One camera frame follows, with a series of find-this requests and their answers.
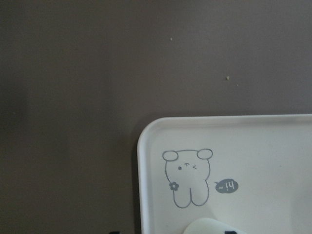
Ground cream white plastic cup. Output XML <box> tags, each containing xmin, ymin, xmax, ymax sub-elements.
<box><xmin>183</xmin><ymin>217</ymin><xmax>245</xmax><ymax>234</ymax></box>

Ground cream rabbit tray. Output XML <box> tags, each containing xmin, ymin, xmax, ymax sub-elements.
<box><xmin>137</xmin><ymin>115</ymin><xmax>312</xmax><ymax>234</ymax></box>

